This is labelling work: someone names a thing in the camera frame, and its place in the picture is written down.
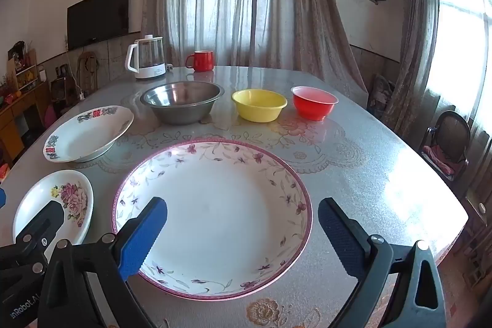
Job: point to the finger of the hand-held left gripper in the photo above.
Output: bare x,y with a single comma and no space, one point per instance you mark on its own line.
42,218
2,198

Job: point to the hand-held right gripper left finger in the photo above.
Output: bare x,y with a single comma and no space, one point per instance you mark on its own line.
142,235

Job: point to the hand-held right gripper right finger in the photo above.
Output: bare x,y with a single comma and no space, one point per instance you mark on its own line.
342,235

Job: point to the small rose-print plate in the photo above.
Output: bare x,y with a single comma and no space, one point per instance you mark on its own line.
44,193

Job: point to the large pink-rimmed floral plate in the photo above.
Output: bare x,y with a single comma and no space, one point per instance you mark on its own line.
223,205

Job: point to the plate with red blue print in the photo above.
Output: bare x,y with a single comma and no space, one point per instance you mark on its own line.
88,132

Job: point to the red plastic bowl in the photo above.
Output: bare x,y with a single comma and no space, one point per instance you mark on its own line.
311,109

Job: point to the stainless steel bowl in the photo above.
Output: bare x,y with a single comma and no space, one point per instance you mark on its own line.
180,109

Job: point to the yellow plastic bowl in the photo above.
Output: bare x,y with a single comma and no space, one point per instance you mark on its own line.
261,111

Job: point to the orange wooden cabinet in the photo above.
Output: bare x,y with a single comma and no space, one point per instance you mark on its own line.
11,120

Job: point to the pink plastic object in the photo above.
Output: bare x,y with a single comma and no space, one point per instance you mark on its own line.
51,116

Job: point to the small black appliance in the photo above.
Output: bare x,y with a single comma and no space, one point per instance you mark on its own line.
59,89

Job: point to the wooden shelf with ornaments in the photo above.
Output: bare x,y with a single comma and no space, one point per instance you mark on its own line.
25,70

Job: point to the grey patterned cushion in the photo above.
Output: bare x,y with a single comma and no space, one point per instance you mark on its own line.
382,93

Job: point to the dark wooden chair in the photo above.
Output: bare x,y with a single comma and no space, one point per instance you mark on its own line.
447,132

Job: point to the wooden folding chair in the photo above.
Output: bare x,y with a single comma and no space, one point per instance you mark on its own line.
87,63

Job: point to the white electric glass kettle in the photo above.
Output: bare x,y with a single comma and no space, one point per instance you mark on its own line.
148,71

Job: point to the red mug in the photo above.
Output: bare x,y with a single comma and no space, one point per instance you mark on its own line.
203,62

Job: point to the narrow beige window curtain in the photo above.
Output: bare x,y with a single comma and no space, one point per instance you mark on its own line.
417,43

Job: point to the wide beige window curtain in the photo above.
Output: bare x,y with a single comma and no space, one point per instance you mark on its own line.
230,5

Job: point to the black wall television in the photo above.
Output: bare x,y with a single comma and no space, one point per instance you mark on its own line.
98,16

